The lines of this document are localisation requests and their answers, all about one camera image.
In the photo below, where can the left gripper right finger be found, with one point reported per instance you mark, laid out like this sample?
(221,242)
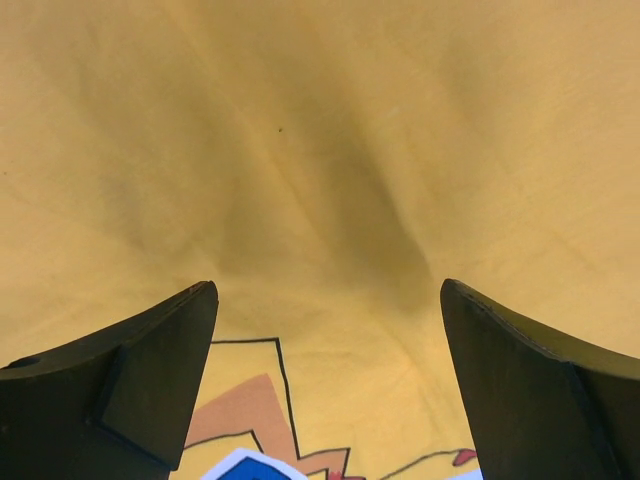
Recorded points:
(540,403)

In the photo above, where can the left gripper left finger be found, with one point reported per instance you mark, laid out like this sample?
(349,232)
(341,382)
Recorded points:
(114,404)

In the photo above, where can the yellow cartoon placemat cloth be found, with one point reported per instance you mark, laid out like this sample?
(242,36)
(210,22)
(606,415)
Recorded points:
(328,164)

